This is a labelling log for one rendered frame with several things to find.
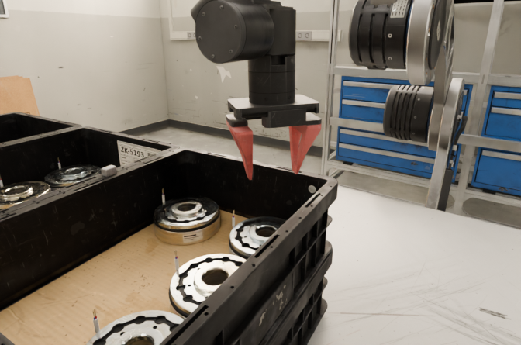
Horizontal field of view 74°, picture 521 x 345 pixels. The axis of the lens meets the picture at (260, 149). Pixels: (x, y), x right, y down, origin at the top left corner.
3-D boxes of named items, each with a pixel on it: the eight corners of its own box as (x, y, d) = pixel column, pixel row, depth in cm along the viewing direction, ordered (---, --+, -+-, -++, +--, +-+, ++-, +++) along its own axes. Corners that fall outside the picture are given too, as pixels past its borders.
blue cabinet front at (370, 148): (336, 158, 238) (342, 75, 220) (454, 182, 200) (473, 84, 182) (334, 160, 236) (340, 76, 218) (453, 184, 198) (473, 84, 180)
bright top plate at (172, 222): (188, 193, 62) (187, 191, 62) (231, 208, 57) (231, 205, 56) (140, 216, 54) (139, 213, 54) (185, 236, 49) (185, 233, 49)
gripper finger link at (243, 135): (294, 184, 43) (295, 109, 40) (237, 191, 42) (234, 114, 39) (277, 165, 50) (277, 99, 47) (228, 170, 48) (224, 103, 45)
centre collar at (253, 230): (259, 222, 52) (259, 219, 51) (289, 231, 49) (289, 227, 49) (241, 238, 48) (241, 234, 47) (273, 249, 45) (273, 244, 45)
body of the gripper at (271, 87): (320, 118, 42) (322, 53, 39) (236, 125, 39) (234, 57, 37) (301, 107, 48) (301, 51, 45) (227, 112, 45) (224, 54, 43)
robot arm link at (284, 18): (305, 0, 40) (263, 3, 43) (274, -4, 35) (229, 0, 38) (303, 62, 42) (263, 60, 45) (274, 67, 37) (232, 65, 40)
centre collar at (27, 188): (24, 184, 64) (23, 181, 64) (38, 191, 62) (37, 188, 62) (-6, 194, 61) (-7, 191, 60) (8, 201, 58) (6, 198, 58)
